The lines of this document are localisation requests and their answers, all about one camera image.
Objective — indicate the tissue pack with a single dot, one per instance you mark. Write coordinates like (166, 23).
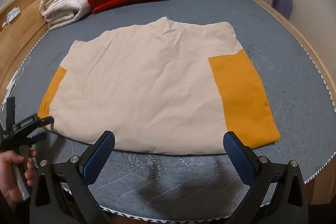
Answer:
(11, 16)

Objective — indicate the wooden bed frame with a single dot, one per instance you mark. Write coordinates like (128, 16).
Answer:
(19, 37)

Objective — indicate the beige and orange coat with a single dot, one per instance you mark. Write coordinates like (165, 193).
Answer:
(166, 87)

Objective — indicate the person left hand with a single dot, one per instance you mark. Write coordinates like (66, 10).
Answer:
(9, 186)

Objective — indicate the purple box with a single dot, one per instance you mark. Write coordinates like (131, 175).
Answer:
(284, 7)

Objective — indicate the cream folded blanket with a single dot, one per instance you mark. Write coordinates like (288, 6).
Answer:
(60, 13)

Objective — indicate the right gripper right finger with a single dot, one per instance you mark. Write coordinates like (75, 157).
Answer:
(242, 157)

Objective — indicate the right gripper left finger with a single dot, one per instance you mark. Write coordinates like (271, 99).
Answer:
(95, 156)

